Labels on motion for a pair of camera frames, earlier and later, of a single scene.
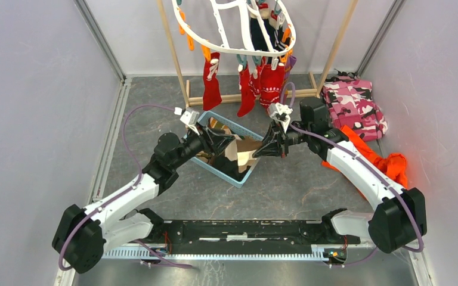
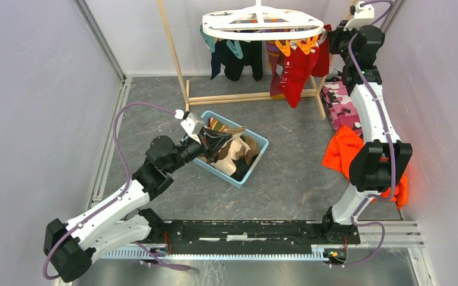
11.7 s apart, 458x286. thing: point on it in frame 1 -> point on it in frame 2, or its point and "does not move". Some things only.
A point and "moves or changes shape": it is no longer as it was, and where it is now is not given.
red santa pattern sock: x=212 y=90 -> x=296 y=68
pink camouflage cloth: x=350 y=102 does not move
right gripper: x=269 y=147 -> x=336 y=36
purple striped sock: x=292 y=60 -> x=276 y=62
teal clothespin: x=257 y=59 -> x=209 y=40
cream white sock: x=231 y=152 moves or changes shape
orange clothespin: x=206 y=50 -> x=310 y=44
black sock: x=259 y=42 -> x=233 y=67
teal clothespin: x=243 y=62 -> x=237 y=49
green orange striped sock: x=213 y=123 does not move
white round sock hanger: x=243 y=5 -> x=259 y=22
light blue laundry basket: x=203 y=118 does not move
